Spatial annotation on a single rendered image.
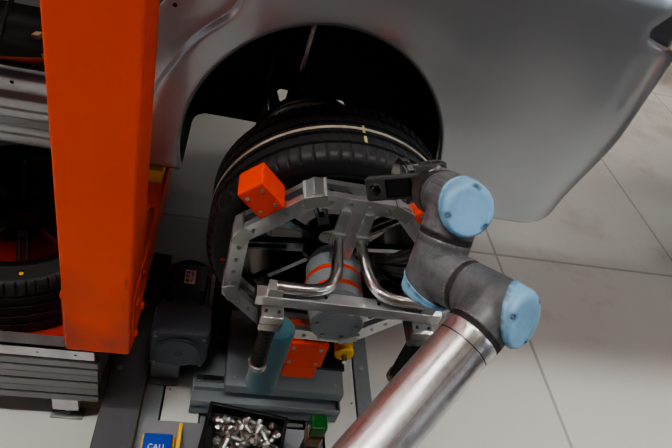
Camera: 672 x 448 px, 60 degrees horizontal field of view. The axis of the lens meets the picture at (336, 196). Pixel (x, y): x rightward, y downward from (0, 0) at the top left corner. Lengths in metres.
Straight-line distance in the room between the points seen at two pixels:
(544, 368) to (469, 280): 1.94
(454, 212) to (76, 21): 0.67
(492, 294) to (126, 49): 0.70
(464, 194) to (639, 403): 2.19
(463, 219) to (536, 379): 1.88
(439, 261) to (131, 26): 0.63
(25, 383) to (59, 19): 1.26
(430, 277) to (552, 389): 1.87
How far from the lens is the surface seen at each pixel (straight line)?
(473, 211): 0.93
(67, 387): 2.03
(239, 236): 1.37
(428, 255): 0.95
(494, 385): 2.62
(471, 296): 0.88
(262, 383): 1.64
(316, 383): 2.05
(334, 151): 1.34
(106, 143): 1.17
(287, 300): 1.25
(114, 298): 1.50
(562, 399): 2.77
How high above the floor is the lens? 1.93
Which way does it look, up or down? 39 degrees down
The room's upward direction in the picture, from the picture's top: 19 degrees clockwise
